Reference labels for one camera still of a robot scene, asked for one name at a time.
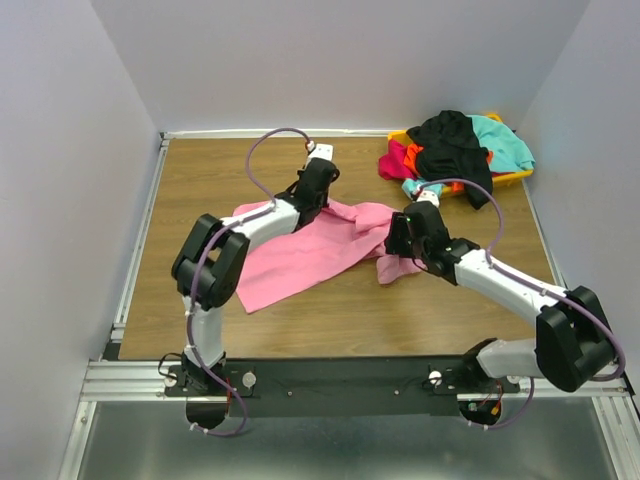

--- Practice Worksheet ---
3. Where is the pink t shirt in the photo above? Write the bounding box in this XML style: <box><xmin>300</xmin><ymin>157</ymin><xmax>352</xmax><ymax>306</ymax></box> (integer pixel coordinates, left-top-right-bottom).
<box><xmin>236</xmin><ymin>200</ymin><xmax>419</xmax><ymax>314</ymax></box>

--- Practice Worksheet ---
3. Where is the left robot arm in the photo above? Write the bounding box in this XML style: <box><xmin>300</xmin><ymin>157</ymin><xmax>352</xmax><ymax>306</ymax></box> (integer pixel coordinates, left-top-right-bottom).
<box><xmin>171</xmin><ymin>158</ymin><xmax>340</xmax><ymax>395</ymax></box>

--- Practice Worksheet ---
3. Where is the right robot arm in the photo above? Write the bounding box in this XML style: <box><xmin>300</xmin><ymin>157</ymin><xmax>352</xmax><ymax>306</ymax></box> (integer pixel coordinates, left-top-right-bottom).
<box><xmin>384</xmin><ymin>202</ymin><xmax>621</xmax><ymax>392</ymax></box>

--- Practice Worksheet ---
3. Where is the magenta t shirt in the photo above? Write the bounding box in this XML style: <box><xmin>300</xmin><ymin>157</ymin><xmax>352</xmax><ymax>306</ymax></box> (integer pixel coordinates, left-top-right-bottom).
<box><xmin>378</xmin><ymin>139</ymin><xmax>415</xmax><ymax>180</ymax></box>

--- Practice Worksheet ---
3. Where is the orange t shirt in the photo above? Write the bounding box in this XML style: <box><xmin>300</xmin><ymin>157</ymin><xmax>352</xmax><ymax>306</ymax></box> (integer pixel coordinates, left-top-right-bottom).
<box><xmin>402</xmin><ymin>144</ymin><xmax>493</xmax><ymax>197</ymax></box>

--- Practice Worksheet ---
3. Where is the black t shirt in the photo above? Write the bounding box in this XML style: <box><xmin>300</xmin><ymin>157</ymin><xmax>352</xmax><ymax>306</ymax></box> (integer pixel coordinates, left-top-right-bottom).
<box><xmin>406</xmin><ymin>110</ymin><xmax>493</xmax><ymax>194</ymax></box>

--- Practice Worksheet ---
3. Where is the yellow plastic bin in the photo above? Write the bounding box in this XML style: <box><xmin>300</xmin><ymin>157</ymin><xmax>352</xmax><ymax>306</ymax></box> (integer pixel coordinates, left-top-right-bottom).
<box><xmin>387</xmin><ymin>113</ymin><xmax>534</xmax><ymax>198</ymax></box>

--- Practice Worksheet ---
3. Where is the teal t shirt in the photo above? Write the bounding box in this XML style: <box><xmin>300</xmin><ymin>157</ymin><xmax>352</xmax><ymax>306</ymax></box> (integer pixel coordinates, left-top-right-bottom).
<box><xmin>402</xmin><ymin>115</ymin><xmax>535</xmax><ymax>197</ymax></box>

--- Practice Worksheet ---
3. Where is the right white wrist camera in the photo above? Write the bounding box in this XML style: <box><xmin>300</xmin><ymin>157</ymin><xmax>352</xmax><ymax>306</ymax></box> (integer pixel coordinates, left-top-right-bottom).
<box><xmin>415</xmin><ymin>189</ymin><xmax>440</xmax><ymax>208</ymax></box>

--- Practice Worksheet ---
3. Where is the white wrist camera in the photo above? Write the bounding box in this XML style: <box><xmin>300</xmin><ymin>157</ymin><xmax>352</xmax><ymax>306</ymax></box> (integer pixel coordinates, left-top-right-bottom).
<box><xmin>415</xmin><ymin>189</ymin><xmax>440</xmax><ymax>208</ymax></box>
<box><xmin>307</xmin><ymin>143</ymin><xmax>334</xmax><ymax>162</ymax></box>

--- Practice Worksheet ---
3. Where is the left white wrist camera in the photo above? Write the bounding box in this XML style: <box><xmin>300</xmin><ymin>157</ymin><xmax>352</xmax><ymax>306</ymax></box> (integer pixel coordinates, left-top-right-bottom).
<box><xmin>307</xmin><ymin>143</ymin><xmax>334</xmax><ymax>162</ymax></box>

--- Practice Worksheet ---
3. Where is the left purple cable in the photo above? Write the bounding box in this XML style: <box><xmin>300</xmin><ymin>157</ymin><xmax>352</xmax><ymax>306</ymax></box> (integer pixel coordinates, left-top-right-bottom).
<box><xmin>184</xmin><ymin>127</ymin><xmax>316</xmax><ymax>439</ymax></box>

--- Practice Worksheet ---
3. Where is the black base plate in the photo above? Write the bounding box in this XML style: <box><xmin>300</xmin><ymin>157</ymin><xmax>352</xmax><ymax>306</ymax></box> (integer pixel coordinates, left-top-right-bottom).
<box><xmin>165</xmin><ymin>355</ymin><xmax>519</xmax><ymax>419</ymax></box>

